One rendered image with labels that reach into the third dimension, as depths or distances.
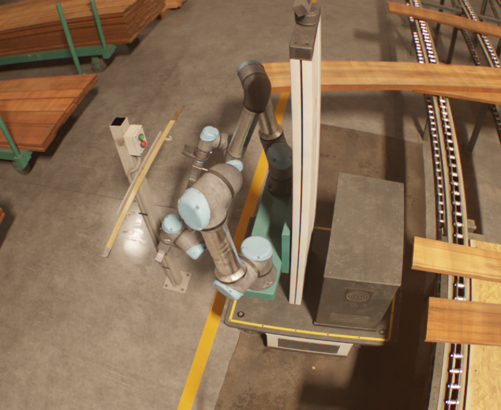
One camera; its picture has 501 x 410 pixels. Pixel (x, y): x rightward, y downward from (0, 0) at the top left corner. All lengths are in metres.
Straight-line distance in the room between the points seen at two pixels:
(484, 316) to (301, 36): 1.30
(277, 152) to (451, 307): 1.06
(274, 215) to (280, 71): 0.94
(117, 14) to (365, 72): 2.58
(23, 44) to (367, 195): 4.38
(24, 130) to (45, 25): 1.67
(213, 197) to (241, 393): 1.37
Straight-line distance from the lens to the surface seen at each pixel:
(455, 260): 1.87
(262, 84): 1.72
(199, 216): 1.29
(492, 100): 2.94
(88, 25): 4.53
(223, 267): 1.53
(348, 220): 1.88
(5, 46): 5.56
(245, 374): 2.44
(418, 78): 2.74
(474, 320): 1.78
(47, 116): 3.60
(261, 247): 1.66
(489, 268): 1.93
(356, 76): 2.59
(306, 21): 1.22
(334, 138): 3.46
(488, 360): 1.80
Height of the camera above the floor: 2.35
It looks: 52 degrees down
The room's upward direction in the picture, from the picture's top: 8 degrees counter-clockwise
